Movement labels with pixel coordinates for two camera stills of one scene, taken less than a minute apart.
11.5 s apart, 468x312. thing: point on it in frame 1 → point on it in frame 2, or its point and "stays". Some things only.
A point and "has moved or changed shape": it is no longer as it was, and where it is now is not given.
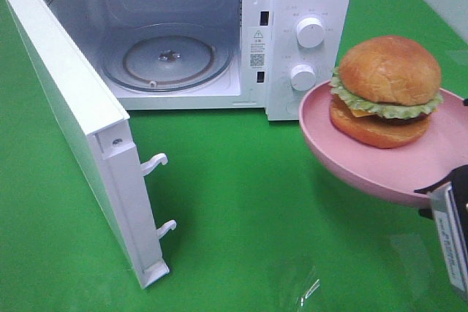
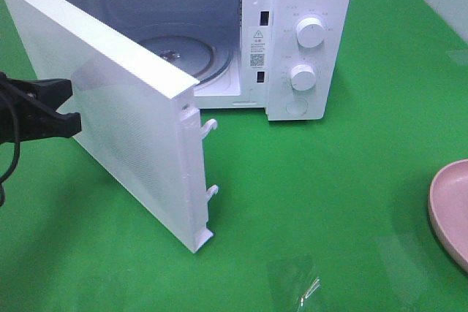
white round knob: [303, 77] stays
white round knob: [310, 32] stays
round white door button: [292, 108] stays
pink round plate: [395, 172] → [447, 206]
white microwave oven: [98, 128] has moved or changed shape
